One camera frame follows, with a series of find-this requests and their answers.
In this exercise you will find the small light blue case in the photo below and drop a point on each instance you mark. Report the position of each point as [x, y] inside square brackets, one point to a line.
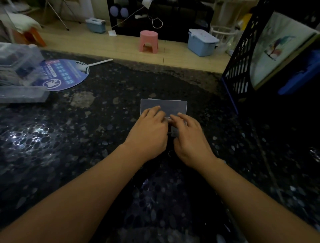
[95, 25]

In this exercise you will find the black mesh file rack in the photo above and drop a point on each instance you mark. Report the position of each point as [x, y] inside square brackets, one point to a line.
[240, 62]

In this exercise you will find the white paper scrap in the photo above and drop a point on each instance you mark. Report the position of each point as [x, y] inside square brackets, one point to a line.
[112, 33]

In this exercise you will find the pink plastic stool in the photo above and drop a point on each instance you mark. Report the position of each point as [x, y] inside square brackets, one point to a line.
[149, 41]

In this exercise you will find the black cabinet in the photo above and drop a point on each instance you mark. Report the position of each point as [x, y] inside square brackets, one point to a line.
[162, 18]

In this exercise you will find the clear plastic storage box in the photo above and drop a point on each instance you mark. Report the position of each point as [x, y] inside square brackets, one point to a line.
[18, 72]

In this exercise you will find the small clear plastic box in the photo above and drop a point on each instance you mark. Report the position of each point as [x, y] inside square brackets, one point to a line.
[165, 106]

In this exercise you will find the person's left middle finger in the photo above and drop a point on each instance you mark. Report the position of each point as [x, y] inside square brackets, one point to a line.
[160, 115]

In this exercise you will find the person's left little finger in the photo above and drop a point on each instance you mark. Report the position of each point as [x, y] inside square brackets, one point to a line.
[146, 113]

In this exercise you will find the person's right forearm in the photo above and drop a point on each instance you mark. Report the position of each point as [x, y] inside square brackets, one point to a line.
[255, 205]

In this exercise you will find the person's left forearm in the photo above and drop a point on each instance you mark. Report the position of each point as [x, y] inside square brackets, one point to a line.
[75, 200]

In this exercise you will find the person's right hand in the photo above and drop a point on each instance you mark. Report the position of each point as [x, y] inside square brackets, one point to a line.
[191, 145]

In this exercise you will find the blue round hand fan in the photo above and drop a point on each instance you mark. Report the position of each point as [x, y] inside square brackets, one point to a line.
[65, 74]

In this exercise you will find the person's left hand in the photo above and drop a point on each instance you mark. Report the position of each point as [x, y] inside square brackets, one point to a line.
[147, 140]

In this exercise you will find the blue storage box white lid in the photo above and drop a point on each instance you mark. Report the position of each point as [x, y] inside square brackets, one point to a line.
[202, 42]

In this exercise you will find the picture book with bird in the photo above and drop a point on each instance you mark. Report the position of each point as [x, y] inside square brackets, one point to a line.
[277, 47]

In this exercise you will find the metal tripod stand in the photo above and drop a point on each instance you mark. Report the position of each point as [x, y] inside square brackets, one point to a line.
[58, 13]

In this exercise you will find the orange plastic stool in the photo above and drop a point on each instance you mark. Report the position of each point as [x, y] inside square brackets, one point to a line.
[31, 37]

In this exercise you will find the blue plastic folder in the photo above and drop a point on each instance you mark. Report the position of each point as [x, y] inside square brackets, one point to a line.
[300, 72]

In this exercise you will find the person's right fingers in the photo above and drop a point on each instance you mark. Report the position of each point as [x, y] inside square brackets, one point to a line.
[182, 120]

